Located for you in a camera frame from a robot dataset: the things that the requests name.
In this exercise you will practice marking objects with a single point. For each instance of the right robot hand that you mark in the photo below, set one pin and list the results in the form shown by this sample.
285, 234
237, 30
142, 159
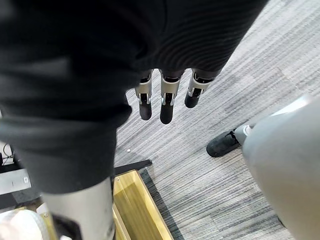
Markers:
75, 75

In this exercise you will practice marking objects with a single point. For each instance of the dark robot foot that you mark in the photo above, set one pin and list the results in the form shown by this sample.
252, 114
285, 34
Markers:
221, 146

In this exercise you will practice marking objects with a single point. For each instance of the silver robot leg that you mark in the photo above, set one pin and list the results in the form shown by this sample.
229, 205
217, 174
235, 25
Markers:
287, 162

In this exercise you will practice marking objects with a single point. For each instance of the grey metal box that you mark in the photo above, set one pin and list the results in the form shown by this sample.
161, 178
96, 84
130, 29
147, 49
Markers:
12, 181

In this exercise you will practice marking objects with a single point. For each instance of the yellow wooden shoe rack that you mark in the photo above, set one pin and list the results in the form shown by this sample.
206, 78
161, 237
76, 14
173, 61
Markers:
135, 200

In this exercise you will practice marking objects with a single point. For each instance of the black metal base bar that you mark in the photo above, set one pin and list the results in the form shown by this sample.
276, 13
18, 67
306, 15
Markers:
135, 165

